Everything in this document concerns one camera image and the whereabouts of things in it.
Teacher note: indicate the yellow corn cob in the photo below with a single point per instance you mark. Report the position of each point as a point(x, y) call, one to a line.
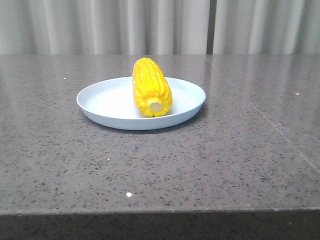
point(151, 92)

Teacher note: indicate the light blue round plate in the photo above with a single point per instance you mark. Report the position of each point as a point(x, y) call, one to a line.
point(111, 103)

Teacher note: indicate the white pleated curtain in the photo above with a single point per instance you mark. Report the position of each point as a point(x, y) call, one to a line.
point(159, 27)

